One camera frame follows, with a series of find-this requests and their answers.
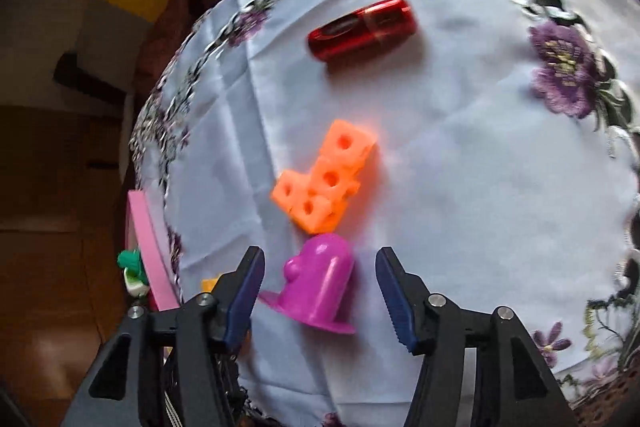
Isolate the black flat object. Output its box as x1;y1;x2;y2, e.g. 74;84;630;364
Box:
52;52;129;106

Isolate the orange holed block toy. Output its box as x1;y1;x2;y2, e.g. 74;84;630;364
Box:
270;119;377;235

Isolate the magenta plastic mold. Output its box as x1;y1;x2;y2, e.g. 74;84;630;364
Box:
259;233;357;336

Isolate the pink-edged table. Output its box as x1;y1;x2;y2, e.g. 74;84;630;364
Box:
126;190;181;313

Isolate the white floral tablecloth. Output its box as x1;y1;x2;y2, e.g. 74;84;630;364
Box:
129;0;640;427

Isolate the red shiny capsule case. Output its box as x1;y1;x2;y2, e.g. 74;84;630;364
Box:
307;0;418;62

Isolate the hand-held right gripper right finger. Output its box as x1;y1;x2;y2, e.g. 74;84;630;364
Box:
375;247;576;427

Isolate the green and white bottle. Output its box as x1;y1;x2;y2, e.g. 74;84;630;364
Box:
117;249;151;299

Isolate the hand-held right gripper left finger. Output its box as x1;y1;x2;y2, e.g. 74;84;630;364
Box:
65;246;266;427

